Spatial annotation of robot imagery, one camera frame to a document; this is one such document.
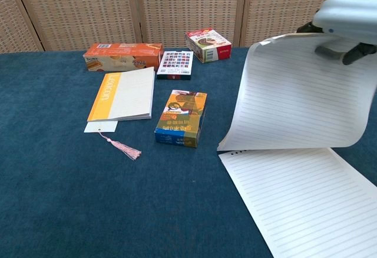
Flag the long orange biscuit box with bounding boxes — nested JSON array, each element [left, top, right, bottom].
[[82, 42, 164, 72]]

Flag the white bookmark with pink tassel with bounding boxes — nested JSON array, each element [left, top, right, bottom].
[[83, 121, 142, 161]]

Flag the cream lined paper pad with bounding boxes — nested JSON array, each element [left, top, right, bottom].
[[217, 32, 377, 258]]

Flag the blue table cloth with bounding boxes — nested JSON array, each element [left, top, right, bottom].
[[0, 43, 377, 258]]

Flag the red white snack box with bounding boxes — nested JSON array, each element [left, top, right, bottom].
[[185, 27, 233, 64]]

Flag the colourful orange blue box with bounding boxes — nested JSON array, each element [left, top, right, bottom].
[[154, 90, 208, 149]]

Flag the yellow white Lexicon notebook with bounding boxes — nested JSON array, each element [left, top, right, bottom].
[[87, 67, 156, 123]]

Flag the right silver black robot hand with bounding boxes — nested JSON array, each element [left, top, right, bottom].
[[296, 0, 377, 66]]

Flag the white patterned card box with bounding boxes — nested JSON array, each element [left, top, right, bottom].
[[156, 50, 194, 81]]

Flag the woven bamboo folding screen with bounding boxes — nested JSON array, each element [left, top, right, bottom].
[[0, 0, 351, 54]]

